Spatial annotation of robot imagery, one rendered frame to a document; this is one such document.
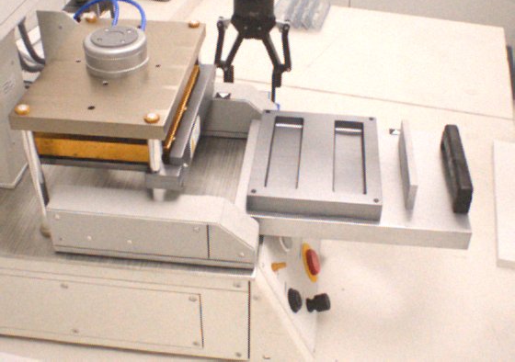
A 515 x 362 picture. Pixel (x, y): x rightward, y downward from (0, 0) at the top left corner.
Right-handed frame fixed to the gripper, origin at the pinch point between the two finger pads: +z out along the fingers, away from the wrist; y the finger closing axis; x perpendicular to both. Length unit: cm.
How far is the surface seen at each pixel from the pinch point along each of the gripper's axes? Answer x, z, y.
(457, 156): -43, -16, 30
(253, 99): -28.3, -14.6, 2.3
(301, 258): -43.5, 2.7, 10.9
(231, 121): -29.6, -11.3, -0.8
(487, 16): 190, 63, 100
